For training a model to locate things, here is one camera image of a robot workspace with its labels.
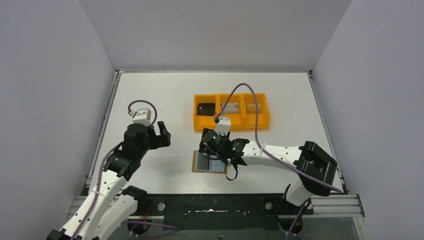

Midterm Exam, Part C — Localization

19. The tan leather card holder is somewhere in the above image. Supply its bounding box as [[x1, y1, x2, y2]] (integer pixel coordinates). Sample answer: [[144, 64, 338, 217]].
[[191, 150, 226, 174]]

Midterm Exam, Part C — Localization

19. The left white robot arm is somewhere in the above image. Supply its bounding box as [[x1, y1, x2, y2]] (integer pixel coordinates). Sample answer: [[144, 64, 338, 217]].
[[47, 121, 171, 240]]

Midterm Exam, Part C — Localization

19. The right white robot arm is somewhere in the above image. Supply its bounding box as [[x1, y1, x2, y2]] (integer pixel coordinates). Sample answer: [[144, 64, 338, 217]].
[[199, 128, 342, 214]]

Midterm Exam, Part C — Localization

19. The black credit card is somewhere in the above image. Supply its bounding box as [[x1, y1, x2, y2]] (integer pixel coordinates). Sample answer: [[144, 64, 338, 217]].
[[196, 102, 216, 117]]

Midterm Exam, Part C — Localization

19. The silver credit card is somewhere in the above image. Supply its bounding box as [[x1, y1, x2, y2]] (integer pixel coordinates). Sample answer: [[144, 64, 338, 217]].
[[221, 102, 239, 114]]

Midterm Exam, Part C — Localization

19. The orange three-compartment tray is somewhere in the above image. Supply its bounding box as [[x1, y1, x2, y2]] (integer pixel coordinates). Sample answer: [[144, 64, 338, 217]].
[[193, 93, 256, 132]]

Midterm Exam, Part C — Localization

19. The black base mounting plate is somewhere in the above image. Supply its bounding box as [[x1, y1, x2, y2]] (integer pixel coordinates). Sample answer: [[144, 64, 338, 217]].
[[130, 193, 314, 231]]

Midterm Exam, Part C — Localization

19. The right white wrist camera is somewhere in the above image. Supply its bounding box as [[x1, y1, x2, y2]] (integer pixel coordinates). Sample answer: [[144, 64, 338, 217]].
[[214, 116, 232, 137]]

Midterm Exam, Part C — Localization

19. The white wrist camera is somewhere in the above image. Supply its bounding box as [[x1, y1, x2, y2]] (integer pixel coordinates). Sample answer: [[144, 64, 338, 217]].
[[129, 107, 152, 127], [214, 116, 232, 137]]

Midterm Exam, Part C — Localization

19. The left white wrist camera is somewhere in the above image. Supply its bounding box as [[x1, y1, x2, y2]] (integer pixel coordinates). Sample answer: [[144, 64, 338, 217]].
[[129, 107, 152, 127]]

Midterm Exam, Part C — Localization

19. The aluminium frame rail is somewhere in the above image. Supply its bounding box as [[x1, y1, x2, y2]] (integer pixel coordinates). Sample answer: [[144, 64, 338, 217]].
[[47, 69, 124, 240]]

